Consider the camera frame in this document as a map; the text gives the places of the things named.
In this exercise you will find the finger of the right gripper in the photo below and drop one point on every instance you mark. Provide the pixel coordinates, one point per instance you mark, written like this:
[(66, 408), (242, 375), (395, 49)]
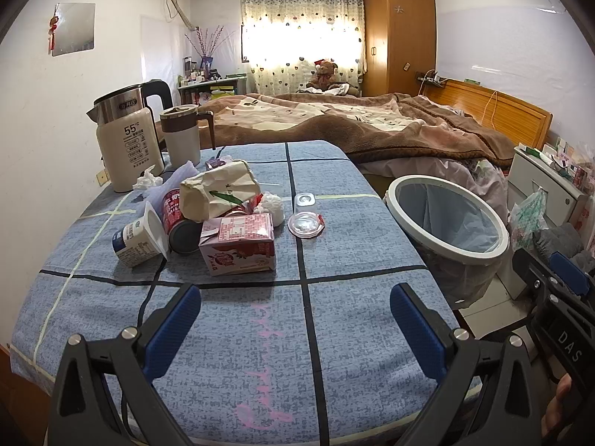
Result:
[(544, 289), (574, 278)]

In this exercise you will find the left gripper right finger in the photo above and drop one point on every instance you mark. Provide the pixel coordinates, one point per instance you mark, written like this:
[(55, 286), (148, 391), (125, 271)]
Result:
[(485, 392)]

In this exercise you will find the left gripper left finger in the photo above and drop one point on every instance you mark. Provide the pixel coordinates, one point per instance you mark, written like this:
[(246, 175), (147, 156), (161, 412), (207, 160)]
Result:
[(82, 409)]

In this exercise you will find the white yogurt cup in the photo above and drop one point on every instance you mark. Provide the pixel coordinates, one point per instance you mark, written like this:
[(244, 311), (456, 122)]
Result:
[(141, 240)]

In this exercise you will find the red can top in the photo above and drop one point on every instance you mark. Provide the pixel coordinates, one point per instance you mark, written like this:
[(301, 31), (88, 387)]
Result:
[(183, 234)]

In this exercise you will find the pink strawberry milk carton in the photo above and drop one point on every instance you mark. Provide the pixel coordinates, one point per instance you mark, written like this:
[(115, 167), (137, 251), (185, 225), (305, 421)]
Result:
[(238, 244)]

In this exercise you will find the white tissue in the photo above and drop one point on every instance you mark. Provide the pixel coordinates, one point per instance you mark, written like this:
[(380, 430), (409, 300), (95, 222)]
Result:
[(147, 180)]

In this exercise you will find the beige paper bag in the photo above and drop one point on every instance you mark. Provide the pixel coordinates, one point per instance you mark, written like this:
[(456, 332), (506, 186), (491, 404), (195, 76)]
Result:
[(214, 192)]

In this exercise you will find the white tissue ball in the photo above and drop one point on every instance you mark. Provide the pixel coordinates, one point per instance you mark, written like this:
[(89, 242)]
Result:
[(272, 204)]

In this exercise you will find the red cartoon drink can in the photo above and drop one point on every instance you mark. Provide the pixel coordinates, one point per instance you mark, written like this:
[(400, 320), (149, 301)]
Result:
[(244, 209)]

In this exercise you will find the purple blueberry milk carton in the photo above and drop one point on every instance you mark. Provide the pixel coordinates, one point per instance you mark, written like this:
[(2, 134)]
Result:
[(216, 162)]

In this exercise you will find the white round trash bin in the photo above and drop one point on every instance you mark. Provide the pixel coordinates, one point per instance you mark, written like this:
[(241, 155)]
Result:
[(460, 238)]

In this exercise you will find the person's right hand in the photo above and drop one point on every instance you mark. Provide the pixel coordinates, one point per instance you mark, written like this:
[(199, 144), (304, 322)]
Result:
[(555, 410)]

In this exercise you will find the grey padded chair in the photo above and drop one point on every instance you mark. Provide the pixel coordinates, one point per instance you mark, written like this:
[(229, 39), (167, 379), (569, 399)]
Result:
[(565, 240)]

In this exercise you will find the green printed plastic bag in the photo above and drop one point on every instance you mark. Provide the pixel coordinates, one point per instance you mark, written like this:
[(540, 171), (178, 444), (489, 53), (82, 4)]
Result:
[(527, 218)]

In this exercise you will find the white nightstand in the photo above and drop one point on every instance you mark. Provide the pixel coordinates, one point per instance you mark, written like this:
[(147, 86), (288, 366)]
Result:
[(565, 203)]

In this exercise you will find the pink bed sheet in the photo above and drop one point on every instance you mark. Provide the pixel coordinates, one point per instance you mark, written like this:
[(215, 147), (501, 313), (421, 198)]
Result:
[(477, 175)]

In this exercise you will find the wooden headboard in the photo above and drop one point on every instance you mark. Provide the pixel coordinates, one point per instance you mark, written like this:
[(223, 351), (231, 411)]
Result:
[(520, 121)]

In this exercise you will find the blue plaid tablecloth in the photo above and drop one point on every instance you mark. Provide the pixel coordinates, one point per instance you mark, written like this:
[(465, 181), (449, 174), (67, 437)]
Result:
[(306, 354)]

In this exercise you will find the brown fleece blanket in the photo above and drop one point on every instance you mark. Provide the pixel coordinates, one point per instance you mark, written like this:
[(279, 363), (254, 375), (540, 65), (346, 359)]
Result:
[(378, 128)]

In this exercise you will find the white electric kettle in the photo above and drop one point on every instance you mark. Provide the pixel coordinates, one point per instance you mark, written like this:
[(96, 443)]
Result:
[(126, 132)]

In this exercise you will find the clear square plastic lid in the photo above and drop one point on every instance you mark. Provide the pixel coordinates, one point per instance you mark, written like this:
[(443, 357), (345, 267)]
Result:
[(304, 199)]

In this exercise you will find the white brown-lidded mug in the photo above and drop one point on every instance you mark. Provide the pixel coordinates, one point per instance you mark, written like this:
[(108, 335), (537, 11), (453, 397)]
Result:
[(181, 133)]

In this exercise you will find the wooden wardrobe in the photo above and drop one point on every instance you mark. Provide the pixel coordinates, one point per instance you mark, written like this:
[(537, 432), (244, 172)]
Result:
[(401, 45)]

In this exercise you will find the brown teddy bear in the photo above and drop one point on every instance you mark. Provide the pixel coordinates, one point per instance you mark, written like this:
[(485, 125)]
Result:
[(324, 77)]

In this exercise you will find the cluttered desk shelf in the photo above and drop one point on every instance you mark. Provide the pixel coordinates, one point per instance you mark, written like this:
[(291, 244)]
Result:
[(200, 93)]

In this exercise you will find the heart patterned curtain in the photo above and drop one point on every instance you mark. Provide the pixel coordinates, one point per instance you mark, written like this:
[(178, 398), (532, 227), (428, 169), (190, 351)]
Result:
[(287, 43)]

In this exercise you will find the purple branch decoration vase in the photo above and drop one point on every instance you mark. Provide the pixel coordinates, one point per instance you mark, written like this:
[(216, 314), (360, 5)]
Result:
[(215, 46)]

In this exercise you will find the red chinese knot ornament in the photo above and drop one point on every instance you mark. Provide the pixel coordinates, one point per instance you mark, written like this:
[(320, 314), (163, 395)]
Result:
[(52, 26)]

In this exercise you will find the silver wall mirror sheet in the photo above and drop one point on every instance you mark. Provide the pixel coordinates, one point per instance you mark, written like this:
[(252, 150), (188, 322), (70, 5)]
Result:
[(76, 28)]

